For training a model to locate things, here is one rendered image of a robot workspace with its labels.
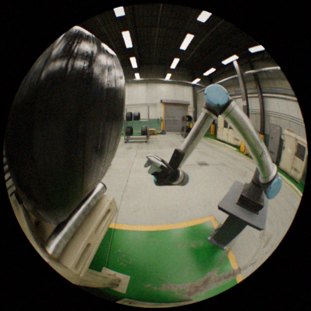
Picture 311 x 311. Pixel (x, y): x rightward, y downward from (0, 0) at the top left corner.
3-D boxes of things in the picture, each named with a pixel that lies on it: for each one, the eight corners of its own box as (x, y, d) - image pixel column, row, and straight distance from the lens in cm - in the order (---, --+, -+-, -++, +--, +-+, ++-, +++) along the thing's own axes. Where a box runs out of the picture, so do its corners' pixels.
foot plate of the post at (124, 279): (124, 293, 118) (123, 293, 114) (97, 282, 125) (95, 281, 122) (130, 276, 113) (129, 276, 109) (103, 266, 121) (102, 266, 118)
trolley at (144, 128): (149, 143, 538) (149, 105, 533) (123, 143, 555) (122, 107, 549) (149, 140, 604) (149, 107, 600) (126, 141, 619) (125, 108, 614)
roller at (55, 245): (39, 245, 32) (47, 250, 36) (51, 259, 30) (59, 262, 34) (97, 178, 40) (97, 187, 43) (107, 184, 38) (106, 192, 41)
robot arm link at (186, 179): (175, 187, 69) (190, 186, 66) (166, 184, 58) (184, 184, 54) (176, 173, 71) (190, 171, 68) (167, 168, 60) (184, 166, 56)
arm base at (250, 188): (247, 184, 103) (251, 173, 100) (261, 191, 106) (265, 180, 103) (244, 193, 86) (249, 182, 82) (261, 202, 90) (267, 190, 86)
